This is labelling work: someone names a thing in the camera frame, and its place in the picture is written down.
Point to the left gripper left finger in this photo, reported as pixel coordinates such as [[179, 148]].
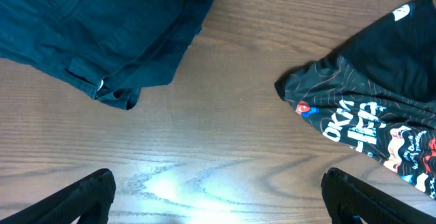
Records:
[[87, 201]]

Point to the black orange patterned sports jersey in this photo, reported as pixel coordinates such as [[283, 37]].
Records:
[[376, 93]]

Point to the folded dark blue garment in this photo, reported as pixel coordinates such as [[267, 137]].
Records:
[[108, 49]]

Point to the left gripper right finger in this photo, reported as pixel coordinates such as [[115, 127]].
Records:
[[352, 201]]

